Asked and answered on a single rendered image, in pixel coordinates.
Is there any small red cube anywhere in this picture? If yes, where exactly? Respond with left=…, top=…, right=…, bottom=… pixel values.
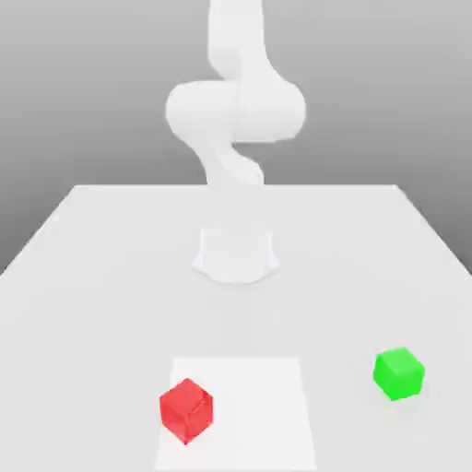
left=159, top=377, right=215, bottom=446

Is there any small green cube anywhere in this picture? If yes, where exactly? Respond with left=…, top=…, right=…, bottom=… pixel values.
left=372, top=346, right=426, bottom=402

